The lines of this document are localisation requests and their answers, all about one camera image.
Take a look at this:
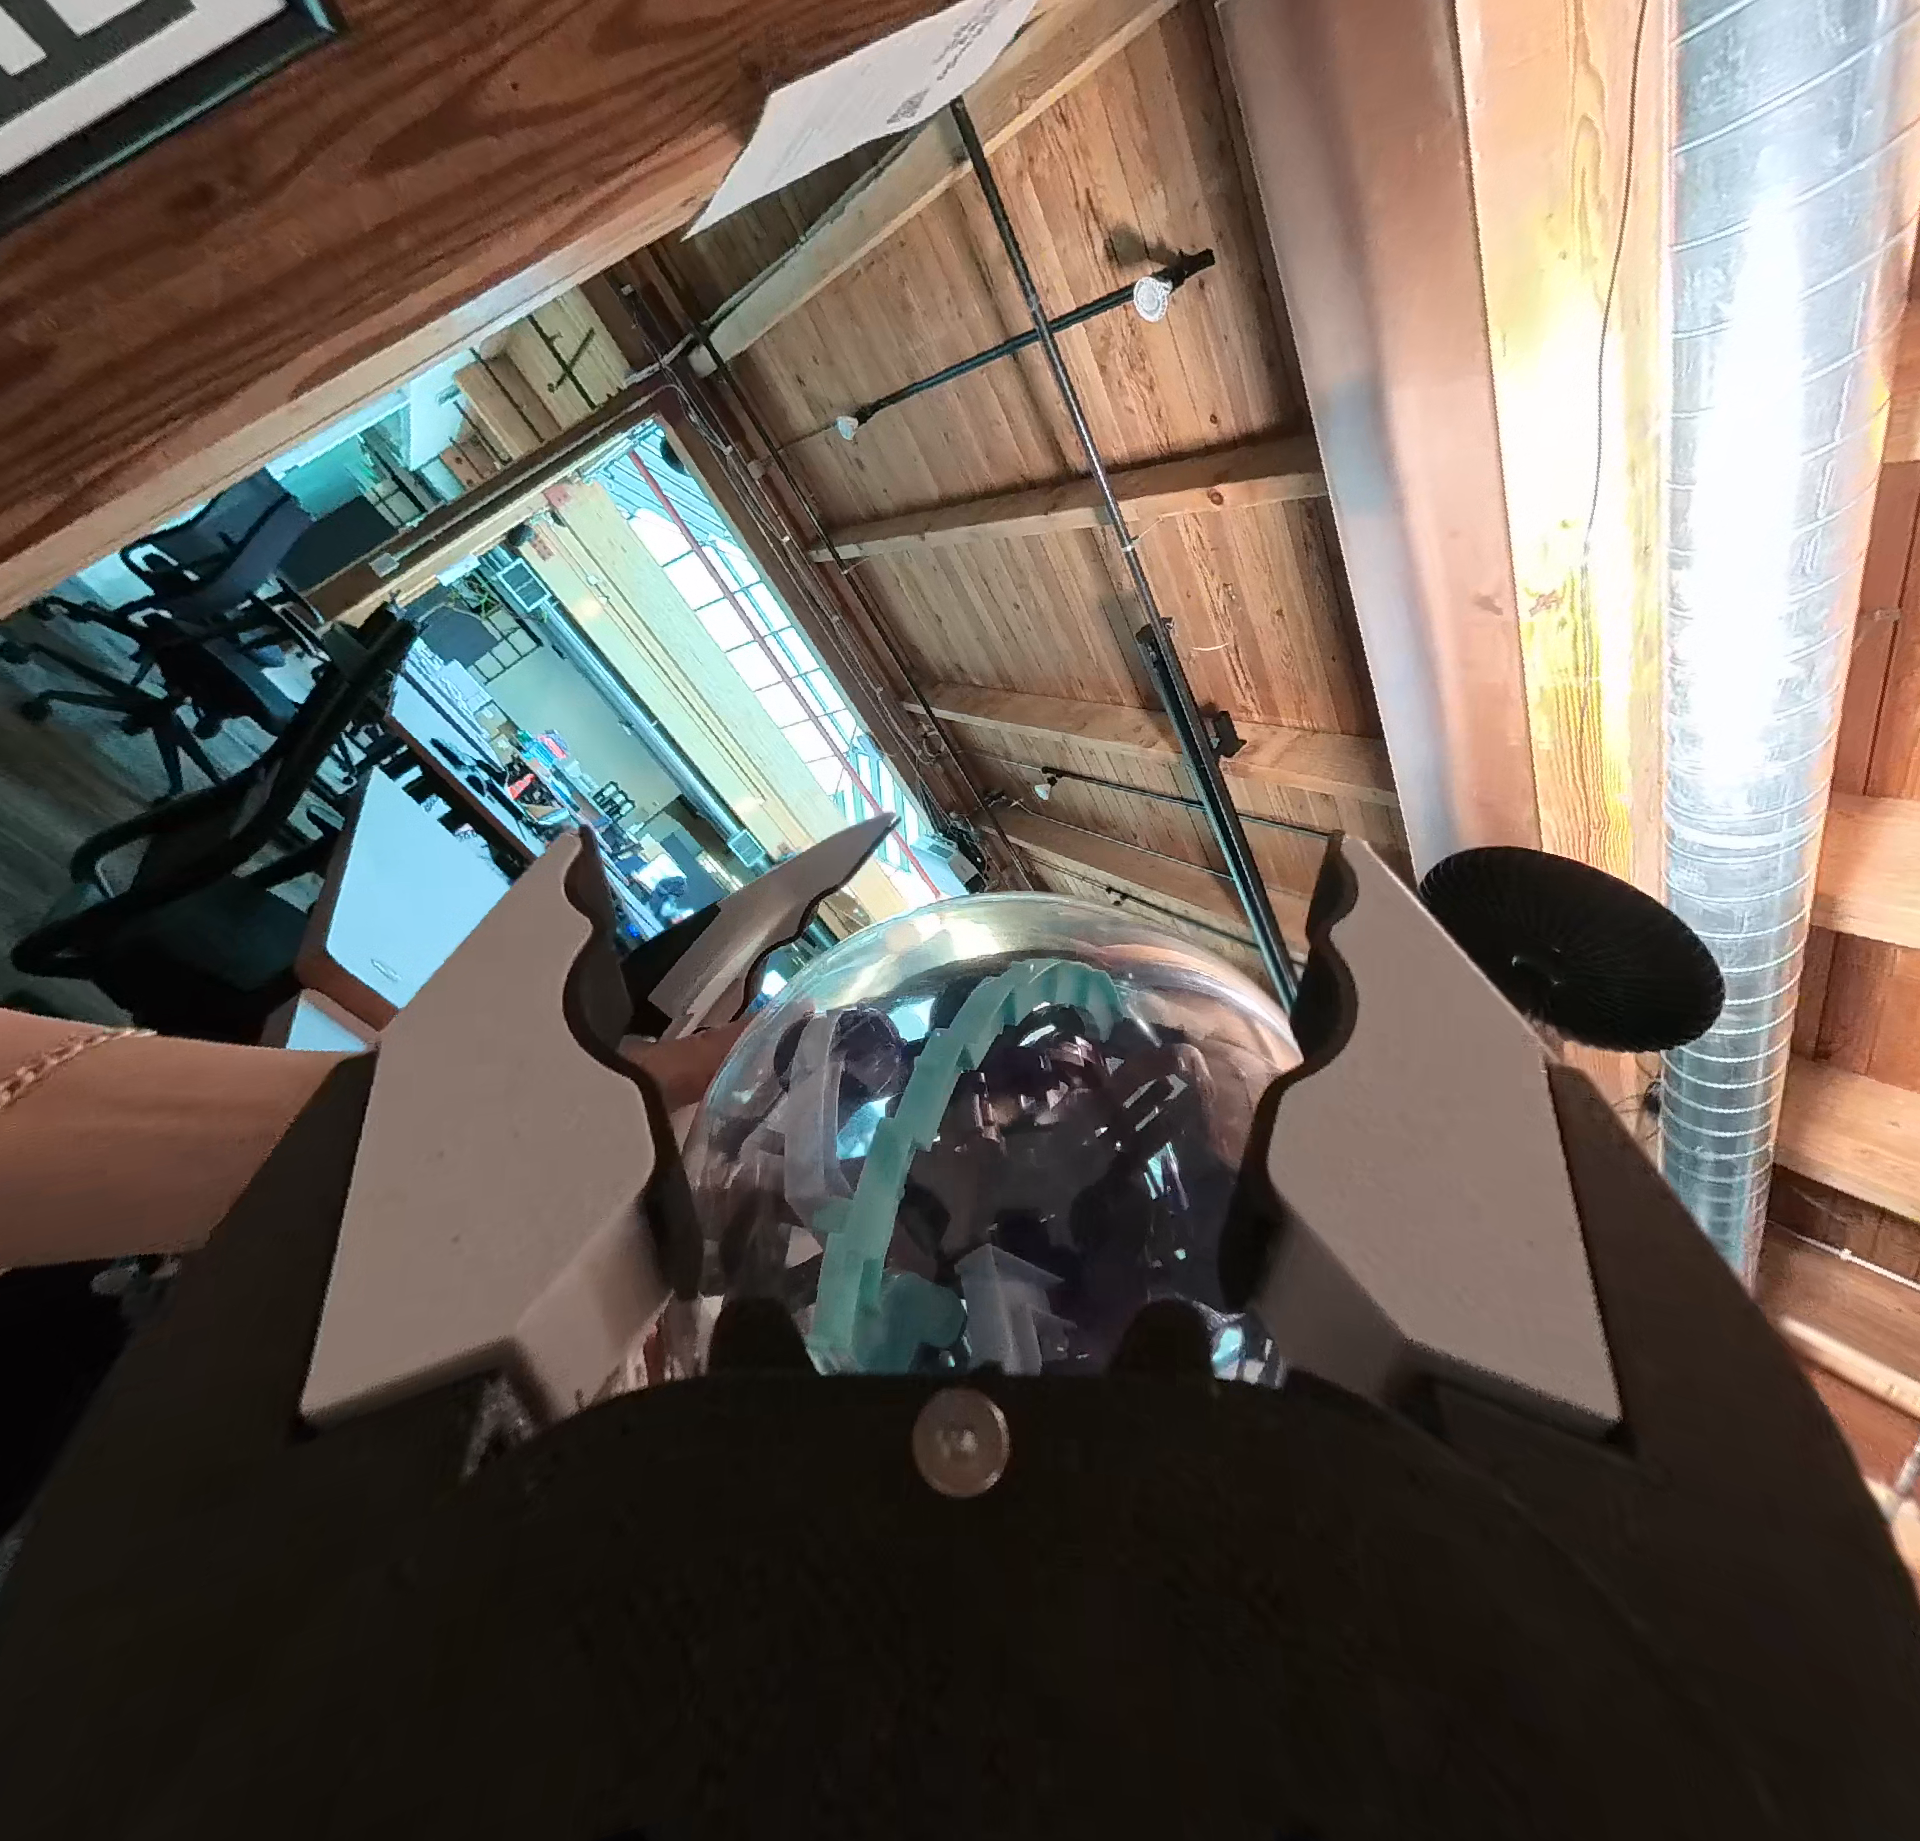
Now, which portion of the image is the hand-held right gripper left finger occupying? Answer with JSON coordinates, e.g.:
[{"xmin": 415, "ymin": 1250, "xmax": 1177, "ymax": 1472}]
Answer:
[{"xmin": 298, "ymin": 828, "xmax": 706, "ymax": 1430}]

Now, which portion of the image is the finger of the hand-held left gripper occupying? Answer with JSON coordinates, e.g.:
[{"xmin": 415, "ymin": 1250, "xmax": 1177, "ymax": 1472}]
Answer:
[{"xmin": 651, "ymin": 813, "xmax": 905, "ymax": 1039}]

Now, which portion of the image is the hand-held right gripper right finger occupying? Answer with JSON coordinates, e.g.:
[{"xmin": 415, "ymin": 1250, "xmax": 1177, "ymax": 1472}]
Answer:
[{"xmin": 1218, "ymin": 837, "xmax": 1628, "ymax": 1436}]

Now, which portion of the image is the clear plastic maze ball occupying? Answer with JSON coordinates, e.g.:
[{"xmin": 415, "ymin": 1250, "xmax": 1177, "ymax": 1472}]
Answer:
[{"xmin": 681, "ymin": 893, "xmax": 1305, "ymax": 1379}]

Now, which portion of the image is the person's left forearm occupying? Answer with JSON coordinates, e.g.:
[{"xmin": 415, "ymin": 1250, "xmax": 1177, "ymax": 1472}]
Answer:
[{"xmin": 0, "ymin": 1008, "xmax": 376, "ymax": 1265}]

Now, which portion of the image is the person's left hand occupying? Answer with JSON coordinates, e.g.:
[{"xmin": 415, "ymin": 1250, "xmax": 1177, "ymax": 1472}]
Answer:
[{"xmin": 619, "ymin": 1014, "xmax": 770, "ymax": 1111}]

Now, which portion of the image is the black round pleated disc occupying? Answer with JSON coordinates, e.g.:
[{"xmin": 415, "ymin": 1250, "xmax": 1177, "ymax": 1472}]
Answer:
[{"xmin": 1417, "ymin": 849, "xmax": 1726, "ymax": 1051}]

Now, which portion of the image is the black office chair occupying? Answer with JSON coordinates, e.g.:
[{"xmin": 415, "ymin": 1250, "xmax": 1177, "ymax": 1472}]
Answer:
[
  {"xmin": 12, "ymin": 617, "xmax": 425, "ymax": 1028},
  {"xmin": 0, "ymin": 467, "xmax": 323, "ymax": 794}
]

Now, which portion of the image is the grey sprinkler pipe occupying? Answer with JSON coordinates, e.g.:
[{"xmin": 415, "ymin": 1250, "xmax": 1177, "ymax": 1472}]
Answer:
[{"xmin": 951, "ymin": 101, "xmax": 1305, "ymax": 1006}]

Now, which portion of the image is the grey metal panel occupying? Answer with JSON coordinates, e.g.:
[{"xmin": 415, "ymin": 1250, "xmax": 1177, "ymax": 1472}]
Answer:
[{"xmin": 1213, "ymin": 0, "xmax": 1548, "ymax": 884}]

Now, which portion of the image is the white paper sheet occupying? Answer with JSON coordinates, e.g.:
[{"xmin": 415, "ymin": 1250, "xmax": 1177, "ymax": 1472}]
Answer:
[{"xmin": 681, "ymin": 0, "xmax": 1085, "ymax": 241}]

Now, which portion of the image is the framed black white tag sign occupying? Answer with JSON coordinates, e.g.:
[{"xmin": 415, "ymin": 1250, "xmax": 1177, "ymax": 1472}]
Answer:
[{"xmin": 0, "ymin": 0, "xmax": 344, "ymax": 229}]

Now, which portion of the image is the gold chain bracelet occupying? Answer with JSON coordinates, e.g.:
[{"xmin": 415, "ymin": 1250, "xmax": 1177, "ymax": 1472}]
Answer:
[{"xmin": 0, "ymin": 1026, "xmax": 155, "ymax": 1111}]

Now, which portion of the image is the black track light rail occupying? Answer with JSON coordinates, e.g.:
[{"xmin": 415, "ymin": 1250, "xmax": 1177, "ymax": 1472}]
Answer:
[
  {"xmin": 846, "ymin": 248, "xmax": 1218, "ymax": 435},
  {"xmin": 1131, "ymin": 619, "xmax": 1249, "ymax": 766}
]

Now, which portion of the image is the thin yellow cable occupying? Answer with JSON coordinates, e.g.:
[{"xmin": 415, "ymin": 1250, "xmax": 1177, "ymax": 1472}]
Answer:
[{"xmin": 1581, "ymin": 0, "xmax": 1673, "ymax": 570}]

